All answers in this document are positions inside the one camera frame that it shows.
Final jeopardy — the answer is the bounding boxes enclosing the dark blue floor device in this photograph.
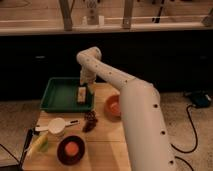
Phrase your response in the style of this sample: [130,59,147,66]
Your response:
[190,92,212,108]

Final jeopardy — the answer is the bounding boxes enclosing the orange bowl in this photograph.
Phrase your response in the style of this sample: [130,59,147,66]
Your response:
[104,94,121,117]

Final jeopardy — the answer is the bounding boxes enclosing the white measuring cup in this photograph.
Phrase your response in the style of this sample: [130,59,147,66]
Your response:
[35,118,79,135]

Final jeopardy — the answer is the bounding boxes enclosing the orange fruit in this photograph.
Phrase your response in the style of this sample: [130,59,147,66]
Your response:
[65,142,79,156]

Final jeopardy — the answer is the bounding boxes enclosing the yellow corn cob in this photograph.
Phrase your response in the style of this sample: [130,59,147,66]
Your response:
[27,133,48,157]

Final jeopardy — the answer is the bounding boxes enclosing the dark round plate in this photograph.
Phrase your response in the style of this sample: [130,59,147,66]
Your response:
[57,136,85,165]

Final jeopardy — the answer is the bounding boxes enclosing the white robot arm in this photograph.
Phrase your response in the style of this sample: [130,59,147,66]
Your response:
[76,47,177,171]

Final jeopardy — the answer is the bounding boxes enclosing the green plastic tray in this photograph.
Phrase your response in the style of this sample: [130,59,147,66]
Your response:
[40,77,94,113]

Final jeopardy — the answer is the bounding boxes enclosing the black cable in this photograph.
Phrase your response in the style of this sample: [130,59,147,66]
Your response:
[170,103,200,171]

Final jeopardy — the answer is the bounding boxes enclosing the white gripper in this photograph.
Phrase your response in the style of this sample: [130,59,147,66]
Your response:
[80,68,96,94]

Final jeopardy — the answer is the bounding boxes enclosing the dark grape bunch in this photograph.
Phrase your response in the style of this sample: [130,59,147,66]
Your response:
[82,111,98,133]

